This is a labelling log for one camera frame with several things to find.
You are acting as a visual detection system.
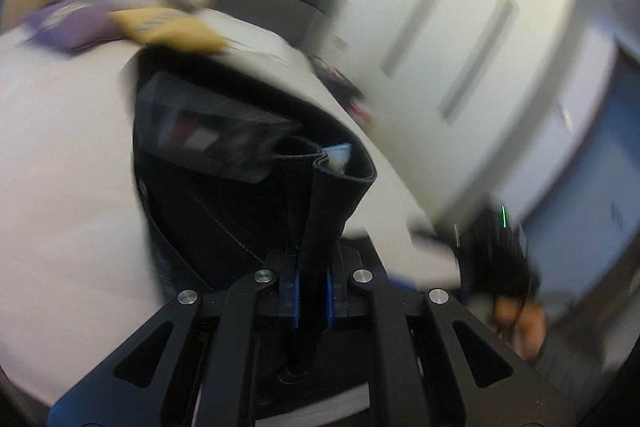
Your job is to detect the dark objects at table edge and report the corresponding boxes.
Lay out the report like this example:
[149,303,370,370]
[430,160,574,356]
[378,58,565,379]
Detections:
[307,54,373,122]

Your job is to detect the black pants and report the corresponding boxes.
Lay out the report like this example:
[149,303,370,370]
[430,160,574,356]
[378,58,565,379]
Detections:
[131,49,378,418]

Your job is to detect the bed with white sheet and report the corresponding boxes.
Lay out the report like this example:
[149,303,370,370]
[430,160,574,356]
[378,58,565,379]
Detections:
[0,9,461,413]

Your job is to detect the white wardrobe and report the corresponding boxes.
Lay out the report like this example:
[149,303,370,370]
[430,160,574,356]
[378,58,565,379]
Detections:
[330,0,621,228]

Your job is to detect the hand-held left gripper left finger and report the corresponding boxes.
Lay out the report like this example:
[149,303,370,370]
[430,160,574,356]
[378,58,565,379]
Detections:
[47,252,301,427]

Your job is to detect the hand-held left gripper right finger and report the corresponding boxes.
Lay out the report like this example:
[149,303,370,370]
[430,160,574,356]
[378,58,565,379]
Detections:
[327,247,591,427]

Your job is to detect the person's right hand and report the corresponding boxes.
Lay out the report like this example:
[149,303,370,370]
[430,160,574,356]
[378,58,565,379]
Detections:
[492,294,548,360]

